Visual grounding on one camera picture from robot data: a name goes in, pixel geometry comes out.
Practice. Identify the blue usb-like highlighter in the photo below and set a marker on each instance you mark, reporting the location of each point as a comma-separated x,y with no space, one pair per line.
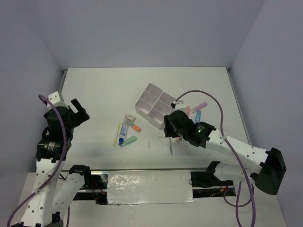
198,116

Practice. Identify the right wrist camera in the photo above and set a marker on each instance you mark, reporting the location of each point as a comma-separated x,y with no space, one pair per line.
178,105

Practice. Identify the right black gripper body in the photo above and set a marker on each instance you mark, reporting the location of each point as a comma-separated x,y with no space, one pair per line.
170,131

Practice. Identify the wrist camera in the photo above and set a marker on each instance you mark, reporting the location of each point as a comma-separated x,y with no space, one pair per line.
56,98
178,105

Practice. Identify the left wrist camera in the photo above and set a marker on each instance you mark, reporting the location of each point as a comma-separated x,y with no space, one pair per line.
56,98

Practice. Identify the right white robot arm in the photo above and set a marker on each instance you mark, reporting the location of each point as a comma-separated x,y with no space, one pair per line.
266,168

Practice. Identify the grey craft knife pen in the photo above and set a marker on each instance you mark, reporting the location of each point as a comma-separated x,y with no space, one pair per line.
170,147

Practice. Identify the green highlighter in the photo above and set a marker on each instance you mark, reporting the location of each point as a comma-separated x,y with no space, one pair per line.
130,140

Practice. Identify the blue white glue tube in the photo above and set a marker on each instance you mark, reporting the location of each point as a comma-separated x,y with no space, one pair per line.
122,134

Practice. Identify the pink highlighter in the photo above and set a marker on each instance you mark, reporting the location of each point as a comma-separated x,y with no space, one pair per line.
187,110

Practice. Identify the orange highlighter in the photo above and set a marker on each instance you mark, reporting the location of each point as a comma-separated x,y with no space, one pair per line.
132,125

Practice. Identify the purple highlighter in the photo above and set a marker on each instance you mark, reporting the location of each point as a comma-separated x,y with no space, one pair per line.
199,107

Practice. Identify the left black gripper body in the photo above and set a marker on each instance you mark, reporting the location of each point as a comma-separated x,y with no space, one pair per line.
71,126

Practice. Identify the yellow white pen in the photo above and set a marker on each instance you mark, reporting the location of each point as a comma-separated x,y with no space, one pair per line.
116,135

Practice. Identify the white compartment organizer box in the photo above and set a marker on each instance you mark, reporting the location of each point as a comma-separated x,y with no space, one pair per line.
153,105

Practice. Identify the white eraser with sleeve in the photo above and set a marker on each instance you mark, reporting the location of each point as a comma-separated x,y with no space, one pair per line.
130,117

